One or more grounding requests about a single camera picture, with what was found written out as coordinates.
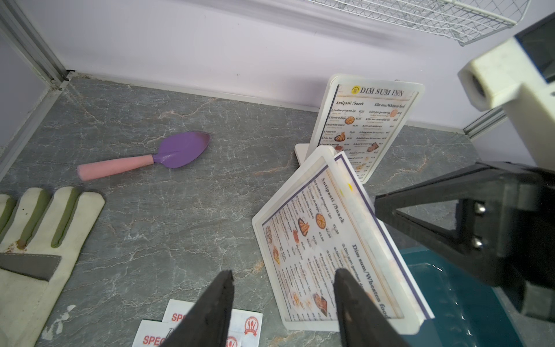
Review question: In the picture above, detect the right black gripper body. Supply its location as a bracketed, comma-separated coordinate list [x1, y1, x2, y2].
[494, 164, 554, 322]

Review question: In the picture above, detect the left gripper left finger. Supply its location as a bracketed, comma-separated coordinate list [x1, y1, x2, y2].
[161, 270, 234, 347]

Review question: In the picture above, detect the white wire wall shelf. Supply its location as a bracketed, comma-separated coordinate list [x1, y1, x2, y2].
[314, 0, 530, 46]

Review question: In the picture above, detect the red special menu sheet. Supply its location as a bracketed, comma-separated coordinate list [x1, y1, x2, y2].
[162, 299, 263, 347]

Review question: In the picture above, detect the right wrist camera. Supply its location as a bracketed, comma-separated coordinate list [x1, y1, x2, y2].
[458, 14, 554, 170]

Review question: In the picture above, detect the purple pink toy trowel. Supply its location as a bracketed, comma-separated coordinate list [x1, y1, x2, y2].
[77, 132, 211, 181]

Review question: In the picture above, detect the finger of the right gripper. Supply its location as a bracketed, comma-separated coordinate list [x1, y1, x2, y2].
[374, 163, 533, 286]

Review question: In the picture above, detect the white green work glove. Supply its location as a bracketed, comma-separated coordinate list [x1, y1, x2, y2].
[1, 187, 105, 346]

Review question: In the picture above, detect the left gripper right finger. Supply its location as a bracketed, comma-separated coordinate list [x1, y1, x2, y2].
[333, 268, 409, 347]

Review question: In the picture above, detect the white menu holder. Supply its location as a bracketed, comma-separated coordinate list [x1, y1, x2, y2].
[294, 73, 426, 185]
[252, 145, 435, 335]

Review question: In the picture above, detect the teal plastic tray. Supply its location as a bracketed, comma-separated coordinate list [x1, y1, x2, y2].
[401, 247, 523, 346]

